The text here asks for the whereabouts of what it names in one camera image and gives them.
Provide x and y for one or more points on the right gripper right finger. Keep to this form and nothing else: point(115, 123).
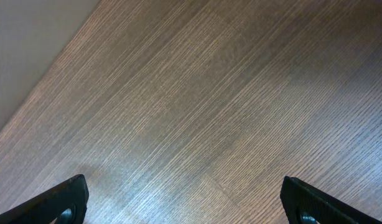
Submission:
point(304, 203)

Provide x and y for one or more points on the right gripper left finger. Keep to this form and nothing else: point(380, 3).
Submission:
point(64, 203)

